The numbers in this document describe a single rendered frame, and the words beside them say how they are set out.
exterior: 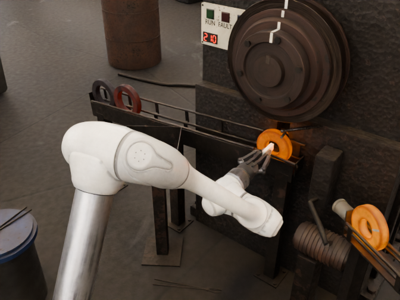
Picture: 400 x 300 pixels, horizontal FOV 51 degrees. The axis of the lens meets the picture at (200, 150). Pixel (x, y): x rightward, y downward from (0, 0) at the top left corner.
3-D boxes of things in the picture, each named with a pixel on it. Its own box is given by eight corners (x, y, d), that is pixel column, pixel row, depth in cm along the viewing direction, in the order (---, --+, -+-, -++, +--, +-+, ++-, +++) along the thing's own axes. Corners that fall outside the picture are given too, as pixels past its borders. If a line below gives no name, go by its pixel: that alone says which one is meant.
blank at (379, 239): (363, 246, 149) (355, 248, 148) (355, 202, 150) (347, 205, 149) (393, 253, 134) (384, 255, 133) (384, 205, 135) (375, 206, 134)
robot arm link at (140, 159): (196, 151, 110) (153, 140, 115) (168, 133, 93) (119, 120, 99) (181, 199, 108) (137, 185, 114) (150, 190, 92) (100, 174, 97)
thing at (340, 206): (344, 210, 160) (346, 197, 157) (359, 224, 152) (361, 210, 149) (331, 213, 158) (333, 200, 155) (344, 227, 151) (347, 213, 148)
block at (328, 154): (317, 189, 182) (326, 142, 169) (334, 196, 178) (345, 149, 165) (306, 202, 175) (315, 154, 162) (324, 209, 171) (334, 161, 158)
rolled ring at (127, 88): (134, 88, 218) (138, 86, 220) (110, 83, 228) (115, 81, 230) (139, 121, 227) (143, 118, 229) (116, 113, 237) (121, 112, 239)
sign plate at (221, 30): (203, 41, 193) (203, 1, 183) (252, 54, 179) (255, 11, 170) (200, 43, 191) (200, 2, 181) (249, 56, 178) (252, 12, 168)
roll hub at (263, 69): (240, 92, 168) (244, 21, 153) (304, 112, 153) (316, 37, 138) (232, 97, 164) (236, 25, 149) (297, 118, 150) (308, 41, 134)
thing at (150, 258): (137, 237, 236) (125, 125, 197) (184, 238, 235) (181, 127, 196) (131, 265, 219) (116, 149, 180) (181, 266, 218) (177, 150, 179)
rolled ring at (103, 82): (110, 83, 228) (115, 81, 230) (88, 77, 238) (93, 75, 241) (116, 113, 237) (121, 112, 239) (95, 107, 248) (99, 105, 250)
